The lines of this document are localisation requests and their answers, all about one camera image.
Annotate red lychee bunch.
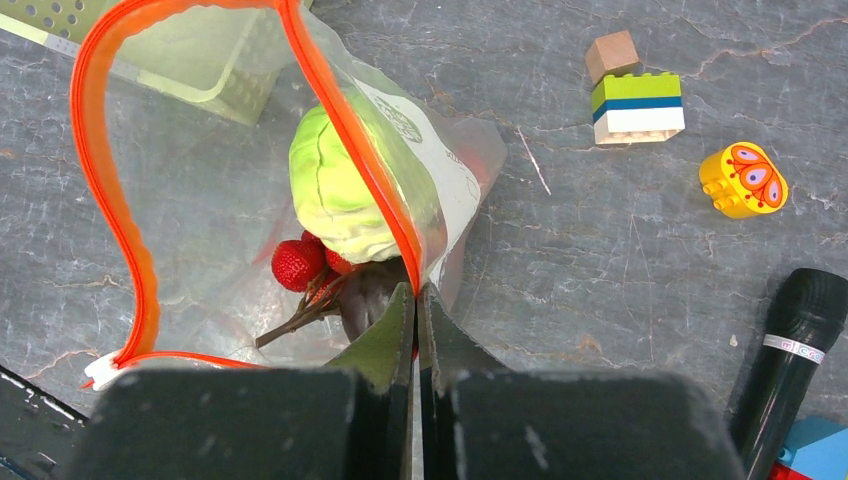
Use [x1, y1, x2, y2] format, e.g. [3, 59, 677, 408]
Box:
[255, 231, 359, 348]

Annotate green cabbage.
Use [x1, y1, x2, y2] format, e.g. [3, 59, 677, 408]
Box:
[289, 90, 441, 264]

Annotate wooden cube near bag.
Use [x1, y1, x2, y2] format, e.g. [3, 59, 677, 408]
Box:
[584, 30, 641, 85]

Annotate multicolour block stack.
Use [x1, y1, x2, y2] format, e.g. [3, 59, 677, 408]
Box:
[769, 416, 847, 480]

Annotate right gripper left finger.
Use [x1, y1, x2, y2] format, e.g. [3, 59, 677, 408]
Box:
[69, 283, 415, 479]

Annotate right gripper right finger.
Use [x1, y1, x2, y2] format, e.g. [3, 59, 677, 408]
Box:
[417, 285, 744, 479]

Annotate green plastic basket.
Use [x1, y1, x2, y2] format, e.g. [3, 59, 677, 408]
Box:
[1, 0, 295, 125]

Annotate yellow orange butterfly toy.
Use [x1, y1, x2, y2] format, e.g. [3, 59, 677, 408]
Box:
[698, 141, 790, 219]

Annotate green blue white brick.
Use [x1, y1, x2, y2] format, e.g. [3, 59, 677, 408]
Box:
[591, 72, 685, 145]

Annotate dark brown mangosteen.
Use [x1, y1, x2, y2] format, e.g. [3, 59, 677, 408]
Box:
[338, 257, 409, 342]

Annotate clear zip top bag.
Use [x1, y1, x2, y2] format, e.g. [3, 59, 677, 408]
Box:
[70, 1, 507, 390]

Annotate black microphone right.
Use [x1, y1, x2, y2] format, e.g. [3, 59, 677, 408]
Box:
[729, 268, 847, 479]

